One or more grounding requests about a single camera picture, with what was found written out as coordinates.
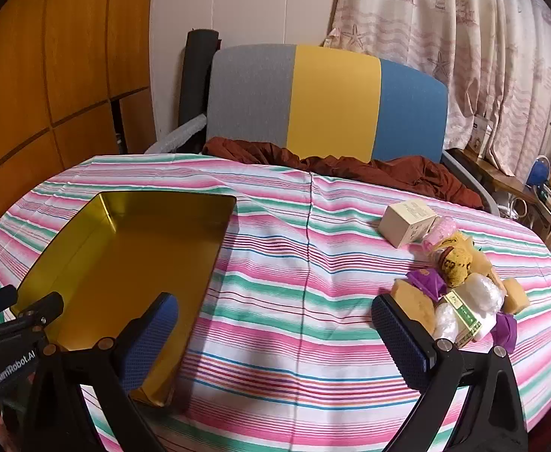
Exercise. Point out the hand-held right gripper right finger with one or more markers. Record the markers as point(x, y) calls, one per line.
point(405, 346)

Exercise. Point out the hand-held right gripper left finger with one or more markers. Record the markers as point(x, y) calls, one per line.
point(148, 346)

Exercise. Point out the large yellow sponge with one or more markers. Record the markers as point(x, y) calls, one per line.
point(416, 308)

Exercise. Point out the purple wrapper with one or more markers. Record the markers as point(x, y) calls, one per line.
point(506, 329)
point(428, 282)

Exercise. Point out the green label box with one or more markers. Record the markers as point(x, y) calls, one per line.
point(466, 315)

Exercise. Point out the gold tin box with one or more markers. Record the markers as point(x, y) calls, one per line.
point(129, 254)

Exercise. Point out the yellow plush toy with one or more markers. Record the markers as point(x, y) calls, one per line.
point(456, 263)

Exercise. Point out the pink mesh bundle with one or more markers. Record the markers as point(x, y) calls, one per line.
point(440, 233)

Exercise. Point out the small yellow sponge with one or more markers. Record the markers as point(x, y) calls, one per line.
point(515, 295)

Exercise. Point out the cream cardboard box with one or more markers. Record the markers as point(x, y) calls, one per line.
point(405, 223)

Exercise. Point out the striped tablecloth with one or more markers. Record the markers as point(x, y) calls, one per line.
point(303, 245)

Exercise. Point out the brown cloth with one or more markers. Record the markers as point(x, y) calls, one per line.
point(398, 172)

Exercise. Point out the wooden side table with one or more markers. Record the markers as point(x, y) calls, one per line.
point(492, 172)

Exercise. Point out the blue round container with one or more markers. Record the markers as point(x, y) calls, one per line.
point(538, 172)

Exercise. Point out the small white carton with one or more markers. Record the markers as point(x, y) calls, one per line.
point(481, 134)

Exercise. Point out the wooden wardrobe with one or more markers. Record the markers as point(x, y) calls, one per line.
point(45, 56)

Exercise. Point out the black rolled mat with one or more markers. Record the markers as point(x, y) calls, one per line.
point(195, 80)

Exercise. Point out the grey yellow blue chair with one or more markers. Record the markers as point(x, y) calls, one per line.
point(247, 94)

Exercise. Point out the printed curtain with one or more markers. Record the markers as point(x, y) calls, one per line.
point(468, 33)

